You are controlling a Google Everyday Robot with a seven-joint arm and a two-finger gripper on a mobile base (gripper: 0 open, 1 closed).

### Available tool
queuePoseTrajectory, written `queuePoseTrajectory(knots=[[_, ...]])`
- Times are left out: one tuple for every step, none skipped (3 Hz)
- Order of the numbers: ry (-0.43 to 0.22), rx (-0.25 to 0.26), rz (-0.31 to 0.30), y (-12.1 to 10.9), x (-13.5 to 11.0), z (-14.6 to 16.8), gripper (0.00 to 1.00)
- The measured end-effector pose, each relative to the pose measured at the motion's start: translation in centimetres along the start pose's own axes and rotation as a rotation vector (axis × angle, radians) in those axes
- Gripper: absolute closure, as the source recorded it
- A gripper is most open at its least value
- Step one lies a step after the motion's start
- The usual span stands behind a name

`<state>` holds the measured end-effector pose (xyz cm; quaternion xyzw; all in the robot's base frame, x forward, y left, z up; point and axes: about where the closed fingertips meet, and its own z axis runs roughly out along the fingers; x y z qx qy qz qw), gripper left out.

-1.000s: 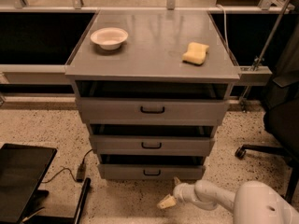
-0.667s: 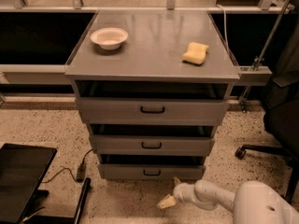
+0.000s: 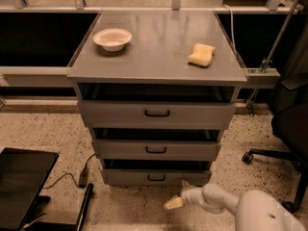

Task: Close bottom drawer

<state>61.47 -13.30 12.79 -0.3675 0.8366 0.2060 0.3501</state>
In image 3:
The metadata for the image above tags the grey top drawer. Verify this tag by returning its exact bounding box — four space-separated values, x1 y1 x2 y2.
77 83 235 130

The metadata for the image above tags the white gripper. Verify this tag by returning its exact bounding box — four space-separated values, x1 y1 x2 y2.
164 180 205 210

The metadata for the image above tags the grey drawer cabinet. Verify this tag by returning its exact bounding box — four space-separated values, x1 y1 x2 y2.
67 10 246 185

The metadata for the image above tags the black office chair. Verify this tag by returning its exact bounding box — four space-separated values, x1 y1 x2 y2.
242 23 308 213

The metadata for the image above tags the grey drawer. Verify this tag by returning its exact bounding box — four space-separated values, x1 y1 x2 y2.
101 159 212 186
77 83 235 130
92 128 221 161

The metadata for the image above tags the grey middle drawer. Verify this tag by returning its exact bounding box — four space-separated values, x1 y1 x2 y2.
92 128 221 161

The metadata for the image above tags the black power adapter with cable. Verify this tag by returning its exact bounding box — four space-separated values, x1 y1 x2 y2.
45 154 94 190

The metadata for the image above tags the white bowl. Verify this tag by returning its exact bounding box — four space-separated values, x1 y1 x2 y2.
93 28 132 52

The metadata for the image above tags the grey rail frame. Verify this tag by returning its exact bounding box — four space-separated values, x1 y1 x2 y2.
0 6 292 90

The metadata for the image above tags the yellow sponge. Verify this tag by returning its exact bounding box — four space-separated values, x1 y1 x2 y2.
188 43 216 67

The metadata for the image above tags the white cable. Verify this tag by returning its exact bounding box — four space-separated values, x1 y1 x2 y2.
222 4 238 55

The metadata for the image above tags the black monitor screen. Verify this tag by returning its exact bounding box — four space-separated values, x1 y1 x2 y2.
0 148 59 231

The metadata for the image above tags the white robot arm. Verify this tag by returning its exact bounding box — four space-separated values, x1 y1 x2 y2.
164 180 307 231

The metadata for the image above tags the grey bottom drawer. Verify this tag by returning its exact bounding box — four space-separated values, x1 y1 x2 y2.
101 159 212 186

